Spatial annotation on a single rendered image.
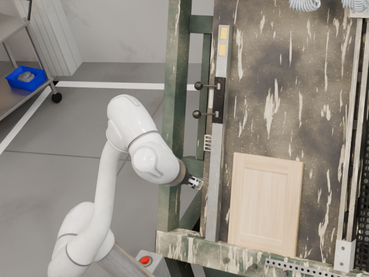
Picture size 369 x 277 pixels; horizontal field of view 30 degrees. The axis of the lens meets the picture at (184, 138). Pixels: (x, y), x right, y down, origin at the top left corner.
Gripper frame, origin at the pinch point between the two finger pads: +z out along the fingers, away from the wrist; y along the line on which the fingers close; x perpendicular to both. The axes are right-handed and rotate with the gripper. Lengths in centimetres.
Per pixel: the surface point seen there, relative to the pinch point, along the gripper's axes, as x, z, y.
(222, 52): -55, 58, 39
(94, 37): -77, 306, 278
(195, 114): -26, 56, 37
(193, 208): 12, 113, 42
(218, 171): -9, 75, 24
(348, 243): -5, 73, -39
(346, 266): 4, 76, -42
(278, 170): -20, 73, -1
